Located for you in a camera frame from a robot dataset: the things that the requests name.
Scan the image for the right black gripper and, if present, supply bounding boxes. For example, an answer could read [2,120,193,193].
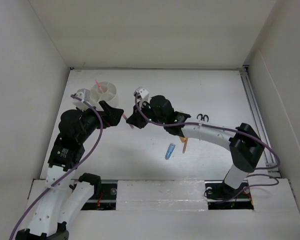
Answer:
[127,100,166,129]

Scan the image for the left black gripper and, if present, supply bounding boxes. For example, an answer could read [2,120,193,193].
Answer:
[77,100,123,143]

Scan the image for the pink marker pen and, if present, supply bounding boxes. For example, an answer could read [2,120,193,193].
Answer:
[122,113,136,130]

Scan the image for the red thin pen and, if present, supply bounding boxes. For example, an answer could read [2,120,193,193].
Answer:
[95,80,104,94]

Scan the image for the orange thin pen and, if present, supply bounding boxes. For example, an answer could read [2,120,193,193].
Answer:
[182,138,188,154]

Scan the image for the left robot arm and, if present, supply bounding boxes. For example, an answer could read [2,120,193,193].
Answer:
[9,99,124,240]

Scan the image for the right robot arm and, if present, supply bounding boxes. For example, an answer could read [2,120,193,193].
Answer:
[126,92,265,200]

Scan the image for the white round divided organizer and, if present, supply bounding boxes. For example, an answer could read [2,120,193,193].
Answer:
[89,81,119,111]

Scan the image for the blue capped marker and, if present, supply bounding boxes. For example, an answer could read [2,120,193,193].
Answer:
[164,143,176,160]

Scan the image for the orange highlighter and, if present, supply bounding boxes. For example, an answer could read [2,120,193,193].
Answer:
[179,137,186,143]

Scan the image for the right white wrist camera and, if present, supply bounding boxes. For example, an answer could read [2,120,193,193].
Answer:
[133,87,150,105]

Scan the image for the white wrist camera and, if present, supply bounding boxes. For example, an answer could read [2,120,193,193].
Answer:
[72,88,91,111]
[133,87,150,105]

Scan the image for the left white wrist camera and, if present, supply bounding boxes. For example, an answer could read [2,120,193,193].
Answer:
[72,88,91,111]

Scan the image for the black handled scissors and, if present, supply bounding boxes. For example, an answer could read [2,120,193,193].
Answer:
[196,113,210,122]

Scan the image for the aluminium rail front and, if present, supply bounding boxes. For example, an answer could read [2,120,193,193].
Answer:
[83,180,254,211]

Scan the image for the aluminium rail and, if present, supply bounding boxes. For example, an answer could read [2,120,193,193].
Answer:
[83,180,254,211]
[238,65,280,173]

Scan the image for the aluminium rail right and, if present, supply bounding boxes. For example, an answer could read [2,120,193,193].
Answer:
[238,65,280,173]

